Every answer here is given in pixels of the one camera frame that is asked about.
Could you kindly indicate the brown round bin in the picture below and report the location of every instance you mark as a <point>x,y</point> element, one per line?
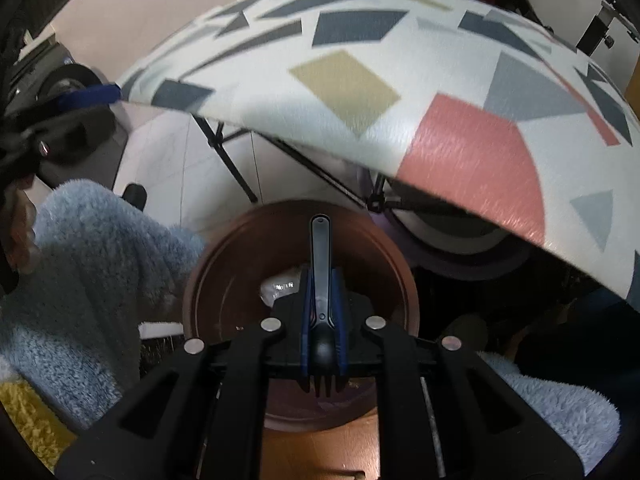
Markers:
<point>235,270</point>

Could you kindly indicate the purple and white round stool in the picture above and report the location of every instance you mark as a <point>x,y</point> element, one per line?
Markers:
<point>440,240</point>

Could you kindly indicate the clear bag of white powder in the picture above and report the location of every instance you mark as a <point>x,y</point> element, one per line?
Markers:
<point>277,290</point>

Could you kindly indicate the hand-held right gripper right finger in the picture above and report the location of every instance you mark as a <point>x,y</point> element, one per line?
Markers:
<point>340,325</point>

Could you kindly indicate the person's left hand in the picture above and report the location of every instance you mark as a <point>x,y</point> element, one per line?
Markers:
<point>22,230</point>

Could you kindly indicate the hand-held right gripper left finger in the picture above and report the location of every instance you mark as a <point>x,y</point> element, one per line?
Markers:
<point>306,325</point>

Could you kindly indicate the black folding table frame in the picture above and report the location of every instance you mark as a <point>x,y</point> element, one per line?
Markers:
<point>230,160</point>

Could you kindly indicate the grey washing machine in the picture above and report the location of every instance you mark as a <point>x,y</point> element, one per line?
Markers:
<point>75,75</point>

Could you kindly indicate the black exercise bike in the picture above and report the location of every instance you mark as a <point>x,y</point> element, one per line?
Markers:
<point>595,30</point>

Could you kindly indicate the black plastic spork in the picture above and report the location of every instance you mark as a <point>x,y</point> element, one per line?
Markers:
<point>320,260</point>

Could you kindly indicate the person's left forearm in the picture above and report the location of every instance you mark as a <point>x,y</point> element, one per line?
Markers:
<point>100,270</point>

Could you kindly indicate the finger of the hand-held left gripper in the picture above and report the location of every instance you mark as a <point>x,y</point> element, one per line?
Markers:
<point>85,97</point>

